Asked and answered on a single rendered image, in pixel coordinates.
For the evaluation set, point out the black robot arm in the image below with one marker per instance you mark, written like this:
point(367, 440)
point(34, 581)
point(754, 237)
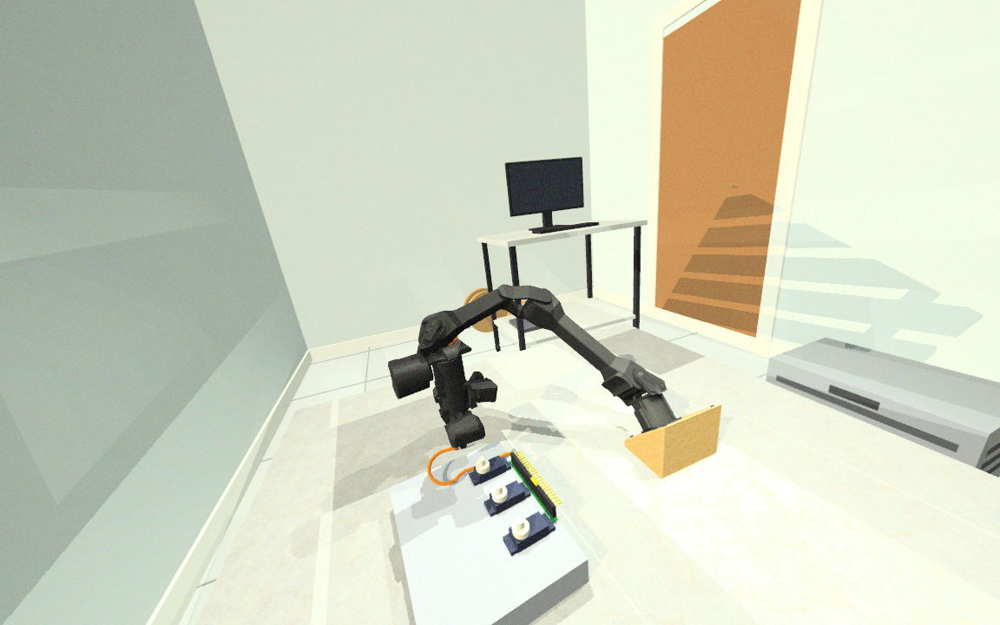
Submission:
point(622, 377)

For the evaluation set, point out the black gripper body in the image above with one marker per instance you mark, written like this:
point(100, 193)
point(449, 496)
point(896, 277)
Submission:
point(453, 400)

